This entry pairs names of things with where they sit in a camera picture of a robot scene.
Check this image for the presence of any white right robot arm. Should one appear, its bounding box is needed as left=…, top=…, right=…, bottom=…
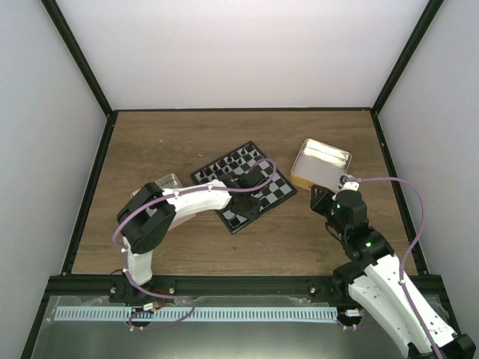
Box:
left=310, top=182, right=476, bottom=358

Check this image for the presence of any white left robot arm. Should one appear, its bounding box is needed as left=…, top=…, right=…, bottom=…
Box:
left=114, top=167, right=270, bottom=302

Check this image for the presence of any black chess pieces row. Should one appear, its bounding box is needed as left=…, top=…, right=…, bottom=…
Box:
left=190, top=141, right=265, bottom=184

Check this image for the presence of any pink tin with pieces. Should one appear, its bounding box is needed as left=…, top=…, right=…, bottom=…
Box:
left=131, top=174, right=183, bottom=197

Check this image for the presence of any yellow empty tin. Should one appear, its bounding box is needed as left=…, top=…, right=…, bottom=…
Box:
left=290, top=138, right=352, bottom=191

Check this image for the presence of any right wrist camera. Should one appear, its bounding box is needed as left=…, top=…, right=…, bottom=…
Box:
left=337, top=174, right=360, bottom=192

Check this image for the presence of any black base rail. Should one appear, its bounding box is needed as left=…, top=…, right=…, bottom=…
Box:
left=44, top=274, right=353, bottom=305

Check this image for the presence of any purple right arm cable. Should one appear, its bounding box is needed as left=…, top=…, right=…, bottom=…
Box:
left=350, top=176, right=445, bottom=359

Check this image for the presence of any light blue slotted cable duct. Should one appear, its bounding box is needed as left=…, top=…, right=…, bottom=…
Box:
left=54, top=306, right=338, bottom=323

